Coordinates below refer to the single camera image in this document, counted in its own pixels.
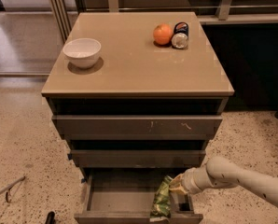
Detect dark can lying sideways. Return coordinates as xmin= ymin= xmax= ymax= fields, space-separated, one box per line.
xmin=171 ymin=22 xmax=188 ymax=49

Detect white ceramic bowl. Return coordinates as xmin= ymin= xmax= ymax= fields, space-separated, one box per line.
xmin=63 ymin=38 xmax=102 ymax=69

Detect grey drawer cabinet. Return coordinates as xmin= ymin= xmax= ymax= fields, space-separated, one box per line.
xmin=40 ymin=11 xmax=235 ymax=224

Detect green jalapeno chip bag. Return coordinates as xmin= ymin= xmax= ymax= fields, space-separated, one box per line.
xmin=149 ymin=175 xmax=172 ymax=223

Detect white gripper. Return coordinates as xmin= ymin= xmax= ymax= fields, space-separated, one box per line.
xmin=169 ymin=167 xmax=209 ymax=195

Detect black object floor bottom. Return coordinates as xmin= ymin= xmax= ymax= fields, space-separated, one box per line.
xmin=45 ymin=212 xmax=55 ymax=224

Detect orange fruit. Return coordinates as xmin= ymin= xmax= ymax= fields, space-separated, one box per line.
xmin=153 ymin=23 xmax=174 ymax=45

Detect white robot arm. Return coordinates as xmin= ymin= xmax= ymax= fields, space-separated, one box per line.
xmin=169 ymin=156 xmax=278 ymax=208

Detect grey top drawer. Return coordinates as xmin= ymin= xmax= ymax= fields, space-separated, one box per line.
xmin=52 ymin=115 xmax=222 ymax=140

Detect grey middle drawer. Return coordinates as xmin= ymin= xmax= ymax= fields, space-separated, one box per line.
xmin=68 ymin=150 xmax=205 ymax=168

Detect wooden metal railing shelf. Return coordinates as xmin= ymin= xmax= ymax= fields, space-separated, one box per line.
xmin=49 ymin=0 xmax=278 ymax=40

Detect grey metal rod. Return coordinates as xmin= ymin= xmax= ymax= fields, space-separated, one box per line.
xmin=0 ymin=176 xmax=25 ymax=195

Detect grey open bottom drawer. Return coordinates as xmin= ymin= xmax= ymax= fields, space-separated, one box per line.
xmin=75 ymin=169 xmax=203 ymax=224

